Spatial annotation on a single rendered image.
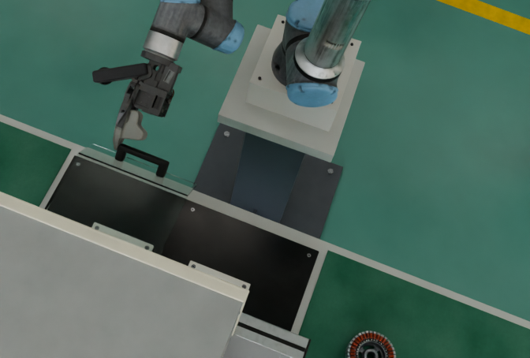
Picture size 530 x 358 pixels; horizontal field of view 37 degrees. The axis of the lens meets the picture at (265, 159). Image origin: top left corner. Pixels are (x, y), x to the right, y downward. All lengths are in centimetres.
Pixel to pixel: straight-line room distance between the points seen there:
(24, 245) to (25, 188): 68
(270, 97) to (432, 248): 107
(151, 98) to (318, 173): 132
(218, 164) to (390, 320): 112
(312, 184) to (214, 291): 160
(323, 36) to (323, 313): 65
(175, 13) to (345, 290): 77
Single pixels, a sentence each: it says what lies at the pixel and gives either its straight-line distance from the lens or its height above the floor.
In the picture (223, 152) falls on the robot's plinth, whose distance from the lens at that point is 285.
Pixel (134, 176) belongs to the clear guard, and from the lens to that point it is 162.
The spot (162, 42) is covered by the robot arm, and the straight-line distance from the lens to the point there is 163.
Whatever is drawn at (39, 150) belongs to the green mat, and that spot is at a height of 75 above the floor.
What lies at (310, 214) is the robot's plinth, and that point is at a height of 2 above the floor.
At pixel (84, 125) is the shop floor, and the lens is 291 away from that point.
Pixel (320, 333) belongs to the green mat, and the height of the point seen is 75.
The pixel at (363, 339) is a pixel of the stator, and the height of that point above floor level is 79.
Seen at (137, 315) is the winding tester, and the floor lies 132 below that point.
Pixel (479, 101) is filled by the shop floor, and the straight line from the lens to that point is 323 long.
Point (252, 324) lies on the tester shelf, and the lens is 147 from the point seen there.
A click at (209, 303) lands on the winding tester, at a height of 132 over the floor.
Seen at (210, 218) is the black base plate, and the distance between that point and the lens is 191.
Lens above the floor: 252
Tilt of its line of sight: 62 degrees down
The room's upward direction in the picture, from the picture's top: 16 degrees clockwise
